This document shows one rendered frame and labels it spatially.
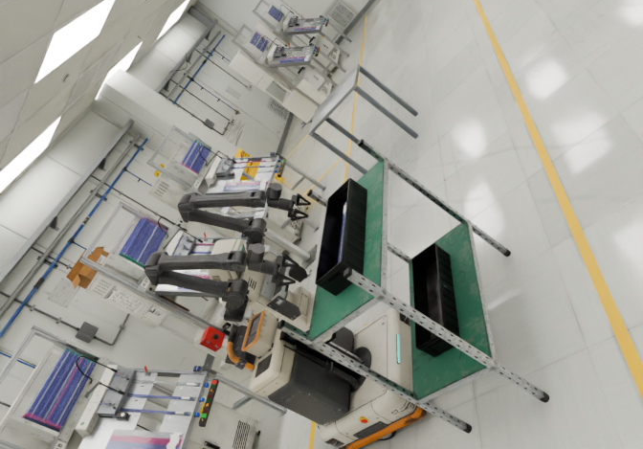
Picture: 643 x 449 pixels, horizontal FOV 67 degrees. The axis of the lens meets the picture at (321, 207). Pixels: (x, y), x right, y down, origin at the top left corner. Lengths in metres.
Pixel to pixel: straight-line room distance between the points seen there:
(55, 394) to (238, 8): 9.27
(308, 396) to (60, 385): 1.90
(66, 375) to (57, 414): 0.26
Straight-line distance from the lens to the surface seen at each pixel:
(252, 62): 8.54
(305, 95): 8.56
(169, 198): 5.74
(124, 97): 7.60
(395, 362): 2.74
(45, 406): 3.90
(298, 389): 2.68
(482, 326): 2.26
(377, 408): 2.71
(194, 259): 2.12
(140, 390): 3.96
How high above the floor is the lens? 1.83
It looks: 19 degrees down
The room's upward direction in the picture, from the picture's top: 56 degrees counter-clockwise
